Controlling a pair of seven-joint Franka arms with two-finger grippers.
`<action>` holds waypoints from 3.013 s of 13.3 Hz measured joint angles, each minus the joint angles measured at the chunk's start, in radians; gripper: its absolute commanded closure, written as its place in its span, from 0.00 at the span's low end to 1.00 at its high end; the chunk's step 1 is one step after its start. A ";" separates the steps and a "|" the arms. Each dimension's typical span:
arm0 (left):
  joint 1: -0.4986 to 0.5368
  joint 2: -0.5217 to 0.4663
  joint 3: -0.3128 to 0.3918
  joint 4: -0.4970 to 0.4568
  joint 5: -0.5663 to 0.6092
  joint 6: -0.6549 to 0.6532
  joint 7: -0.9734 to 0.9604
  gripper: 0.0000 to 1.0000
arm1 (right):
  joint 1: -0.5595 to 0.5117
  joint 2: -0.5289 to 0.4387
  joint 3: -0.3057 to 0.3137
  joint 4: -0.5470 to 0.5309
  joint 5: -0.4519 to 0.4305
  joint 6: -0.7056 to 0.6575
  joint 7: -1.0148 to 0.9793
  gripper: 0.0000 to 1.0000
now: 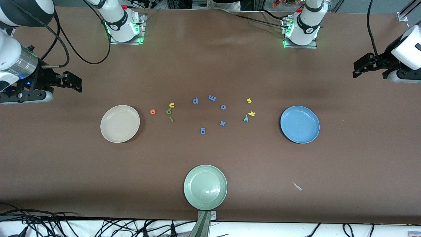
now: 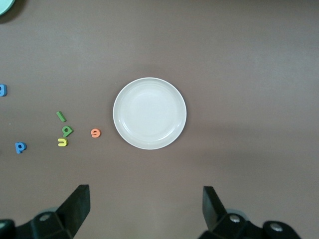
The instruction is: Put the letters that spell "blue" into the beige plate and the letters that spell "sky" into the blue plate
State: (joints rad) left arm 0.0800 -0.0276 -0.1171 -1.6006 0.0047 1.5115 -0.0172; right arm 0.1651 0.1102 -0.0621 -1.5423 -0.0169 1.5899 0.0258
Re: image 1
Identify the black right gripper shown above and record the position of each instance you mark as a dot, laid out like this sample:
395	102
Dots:
43	78

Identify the blue foam letter m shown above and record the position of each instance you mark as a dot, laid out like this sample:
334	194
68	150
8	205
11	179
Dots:
212	98

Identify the brown table cover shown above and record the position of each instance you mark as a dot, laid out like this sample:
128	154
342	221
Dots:
210	65

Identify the blue round plate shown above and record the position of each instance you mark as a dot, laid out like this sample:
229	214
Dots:
300	124

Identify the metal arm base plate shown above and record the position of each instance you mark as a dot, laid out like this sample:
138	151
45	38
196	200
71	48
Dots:
142	36
314	46

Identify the beige round plate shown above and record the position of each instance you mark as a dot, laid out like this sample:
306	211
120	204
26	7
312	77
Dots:
120	124

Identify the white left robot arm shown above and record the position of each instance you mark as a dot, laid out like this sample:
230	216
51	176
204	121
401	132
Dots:
306	29

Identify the person in beige trousers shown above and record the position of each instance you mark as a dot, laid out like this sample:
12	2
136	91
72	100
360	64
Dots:
223	4

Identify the aluminium frame profile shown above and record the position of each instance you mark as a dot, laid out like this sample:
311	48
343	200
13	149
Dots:
406	11

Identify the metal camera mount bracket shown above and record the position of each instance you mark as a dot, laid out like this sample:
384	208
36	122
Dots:
204	223

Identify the green round plate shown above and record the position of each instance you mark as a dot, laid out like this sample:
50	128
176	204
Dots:
205	187

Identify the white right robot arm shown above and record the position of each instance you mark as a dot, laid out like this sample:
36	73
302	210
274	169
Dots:
118	19

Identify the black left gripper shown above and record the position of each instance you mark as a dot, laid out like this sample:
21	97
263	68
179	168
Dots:
384	60

